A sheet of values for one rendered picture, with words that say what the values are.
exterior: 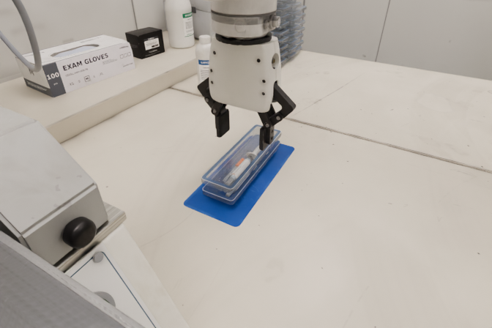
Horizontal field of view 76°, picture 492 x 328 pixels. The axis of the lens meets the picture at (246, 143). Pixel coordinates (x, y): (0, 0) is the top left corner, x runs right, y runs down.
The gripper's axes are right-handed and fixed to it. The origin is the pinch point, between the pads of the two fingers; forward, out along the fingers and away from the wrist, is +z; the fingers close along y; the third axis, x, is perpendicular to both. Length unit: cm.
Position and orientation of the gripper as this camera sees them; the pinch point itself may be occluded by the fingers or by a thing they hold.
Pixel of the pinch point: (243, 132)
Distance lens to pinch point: 50.3
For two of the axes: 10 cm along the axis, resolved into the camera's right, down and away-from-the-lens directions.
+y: -8.8, -2.6, 3.9
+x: -4.7, 4.9, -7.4
